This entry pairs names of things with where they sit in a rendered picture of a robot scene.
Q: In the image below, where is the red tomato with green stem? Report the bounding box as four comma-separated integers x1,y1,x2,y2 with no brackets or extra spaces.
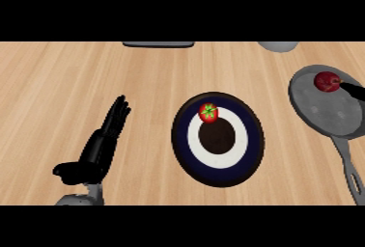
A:
197,102,221,124

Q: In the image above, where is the dark red apple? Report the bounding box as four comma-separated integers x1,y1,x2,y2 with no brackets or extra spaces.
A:
311,70,344,94

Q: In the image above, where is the pale grey round bowl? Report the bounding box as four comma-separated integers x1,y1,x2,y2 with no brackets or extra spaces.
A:
256,41,301,54

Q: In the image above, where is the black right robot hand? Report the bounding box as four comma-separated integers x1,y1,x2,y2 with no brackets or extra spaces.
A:
338,81,365,103

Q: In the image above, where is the grey frying pan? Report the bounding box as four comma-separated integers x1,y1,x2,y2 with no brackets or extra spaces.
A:
287,64,365,206

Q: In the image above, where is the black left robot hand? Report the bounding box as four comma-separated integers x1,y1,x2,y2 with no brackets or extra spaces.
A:
51,95,132,186

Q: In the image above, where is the dark plate with white ring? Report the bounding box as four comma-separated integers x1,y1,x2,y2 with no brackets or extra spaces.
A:
169,91,265,189

